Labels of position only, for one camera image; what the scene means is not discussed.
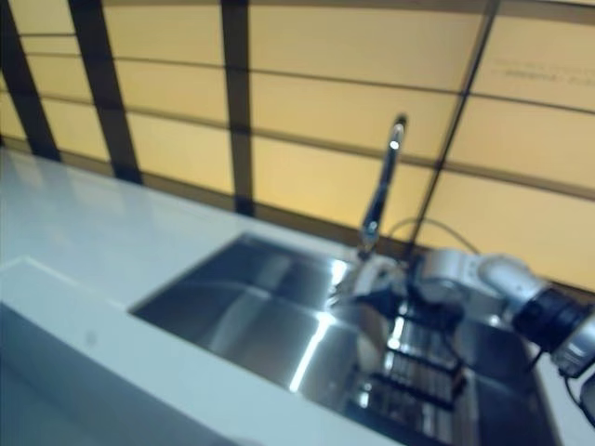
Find cream ceramic plate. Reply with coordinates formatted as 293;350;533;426
357;306;392;369

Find chrome kitchen faucet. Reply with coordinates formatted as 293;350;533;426
354;113;410;262

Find grey kitchen cabinet front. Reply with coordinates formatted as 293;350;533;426
0;301;261;446

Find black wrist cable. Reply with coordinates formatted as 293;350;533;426
384;216;595;422

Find stainless steel sink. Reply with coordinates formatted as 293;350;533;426
128;230;562;446

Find black sink dish rack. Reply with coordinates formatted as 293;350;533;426
351;299;469;411

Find right robot hand dark palm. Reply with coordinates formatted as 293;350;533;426
334;256;420;319

